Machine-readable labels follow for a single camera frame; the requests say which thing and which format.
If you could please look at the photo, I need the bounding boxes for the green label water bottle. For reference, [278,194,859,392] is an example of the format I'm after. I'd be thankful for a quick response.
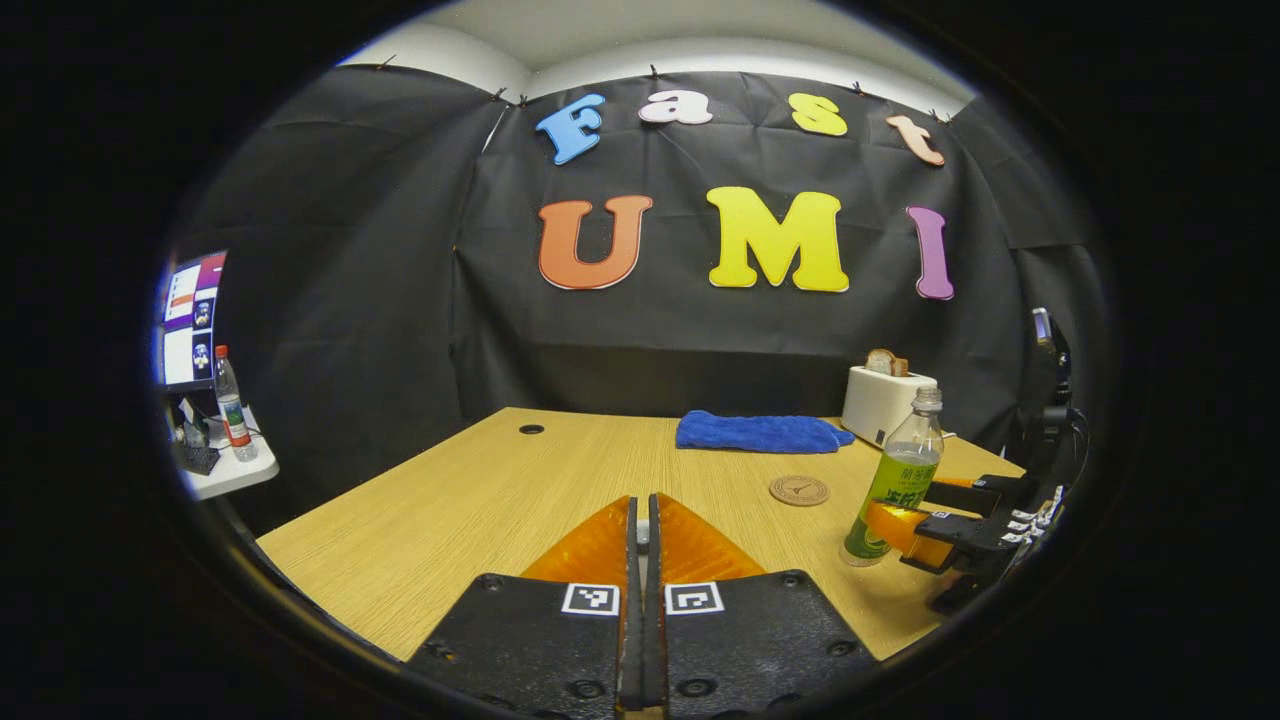
[840,387,946,568]

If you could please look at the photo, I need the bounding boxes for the blue towel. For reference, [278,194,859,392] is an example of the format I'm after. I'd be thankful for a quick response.
[676,410,856,454]

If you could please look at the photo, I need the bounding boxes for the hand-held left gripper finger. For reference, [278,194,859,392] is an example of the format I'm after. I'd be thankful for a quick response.
[405,495,643,720]
[645,493,881,720]

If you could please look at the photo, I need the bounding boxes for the white toaster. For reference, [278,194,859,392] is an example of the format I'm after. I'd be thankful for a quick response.
[841,365,941,448]

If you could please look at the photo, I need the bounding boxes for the red cap plastic bottle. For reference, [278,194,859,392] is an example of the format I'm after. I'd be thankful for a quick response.
[214,345,258,463]

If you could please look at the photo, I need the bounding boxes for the computer monitor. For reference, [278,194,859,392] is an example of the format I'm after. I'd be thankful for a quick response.
[158,250,228,393]

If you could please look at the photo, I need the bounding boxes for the dark desk item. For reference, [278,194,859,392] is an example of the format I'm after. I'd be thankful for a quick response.
[172,395,221,477]

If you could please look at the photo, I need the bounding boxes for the round wooden coaster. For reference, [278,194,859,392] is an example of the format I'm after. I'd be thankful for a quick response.
[769,475,831,507]

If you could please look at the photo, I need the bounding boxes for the white side table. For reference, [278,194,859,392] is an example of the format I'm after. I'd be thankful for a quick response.
[178,405,280,501]

